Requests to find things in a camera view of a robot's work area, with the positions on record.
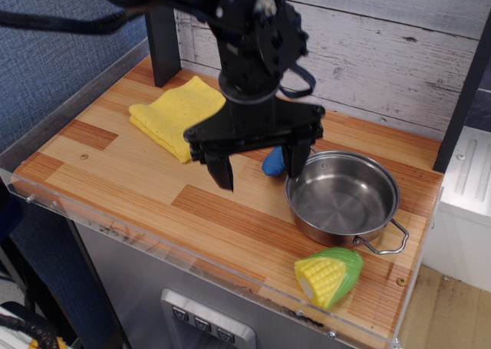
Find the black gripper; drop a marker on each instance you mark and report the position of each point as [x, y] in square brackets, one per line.
[239, 128]

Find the stainless steel pot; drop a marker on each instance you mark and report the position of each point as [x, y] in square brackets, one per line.
[345, 199]

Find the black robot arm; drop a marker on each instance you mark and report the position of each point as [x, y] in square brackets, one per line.
[259, 42]

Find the folded yellow towel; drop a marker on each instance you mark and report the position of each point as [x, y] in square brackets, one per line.
[175, 111]

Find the toy corn cob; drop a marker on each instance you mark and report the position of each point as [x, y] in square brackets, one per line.
[327, 276]

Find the stainless steel cabinet front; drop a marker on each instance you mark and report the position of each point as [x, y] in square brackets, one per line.
[134, 280]

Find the silver button control panel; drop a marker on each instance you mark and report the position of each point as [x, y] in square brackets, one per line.
[181, 309]

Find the white side cabinet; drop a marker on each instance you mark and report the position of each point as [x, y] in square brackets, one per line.
[458, 243]

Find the clear acrylic edge guard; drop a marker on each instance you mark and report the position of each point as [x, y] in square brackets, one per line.
[88, 163]

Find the yellow object bottom left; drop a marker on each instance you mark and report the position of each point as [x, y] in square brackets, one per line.
[48, 343]

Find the blue handled metal fork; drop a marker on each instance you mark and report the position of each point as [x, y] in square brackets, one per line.
[274, 164]

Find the black left upright post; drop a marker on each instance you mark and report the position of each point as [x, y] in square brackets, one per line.
[163, 43]

